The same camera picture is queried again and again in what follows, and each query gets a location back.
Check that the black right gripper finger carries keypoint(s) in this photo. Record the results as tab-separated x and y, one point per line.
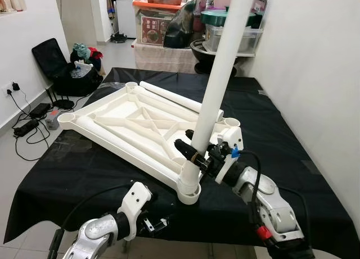
188	152

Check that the white plastic table top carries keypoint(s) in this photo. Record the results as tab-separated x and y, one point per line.
126	110

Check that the black tablecloth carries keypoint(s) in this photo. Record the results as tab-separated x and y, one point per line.
84	169

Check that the black wok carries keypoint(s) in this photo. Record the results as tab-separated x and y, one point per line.
202	57

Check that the beige cloth covered bench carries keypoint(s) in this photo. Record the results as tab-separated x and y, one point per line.
163	58

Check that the clear plastic storage box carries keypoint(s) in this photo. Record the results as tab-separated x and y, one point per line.
247	40

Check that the black bag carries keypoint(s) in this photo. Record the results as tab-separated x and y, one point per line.
183	28

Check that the red printed carton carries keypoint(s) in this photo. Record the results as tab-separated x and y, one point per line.
156	31

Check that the dark green slippers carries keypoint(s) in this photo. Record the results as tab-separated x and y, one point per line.
119	39

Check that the white plastic bag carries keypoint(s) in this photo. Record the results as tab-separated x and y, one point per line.
81	71

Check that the red stuffed toy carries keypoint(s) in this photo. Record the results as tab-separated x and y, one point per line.
95	52

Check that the green pot with lid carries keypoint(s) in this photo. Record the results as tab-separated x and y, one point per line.
214	17

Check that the green stuffed toy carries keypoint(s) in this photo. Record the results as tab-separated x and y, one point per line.
80	50

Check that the white fridge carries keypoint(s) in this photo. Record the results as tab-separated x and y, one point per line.
125	17

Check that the orange lidded storage box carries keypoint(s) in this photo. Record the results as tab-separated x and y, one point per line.
157	4

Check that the black power adapter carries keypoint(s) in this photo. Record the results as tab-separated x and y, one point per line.
40	110

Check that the black power strip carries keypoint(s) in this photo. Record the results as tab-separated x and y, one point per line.
25	127

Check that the black folding chair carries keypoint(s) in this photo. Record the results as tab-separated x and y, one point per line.
48	59

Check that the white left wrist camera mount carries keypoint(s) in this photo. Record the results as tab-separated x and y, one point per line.
135	205

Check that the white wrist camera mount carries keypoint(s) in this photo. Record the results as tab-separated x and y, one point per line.
232	138
135	205

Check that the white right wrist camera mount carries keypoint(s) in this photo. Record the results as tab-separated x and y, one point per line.
232	138

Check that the black wall charger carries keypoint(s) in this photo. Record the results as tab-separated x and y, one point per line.
16	86

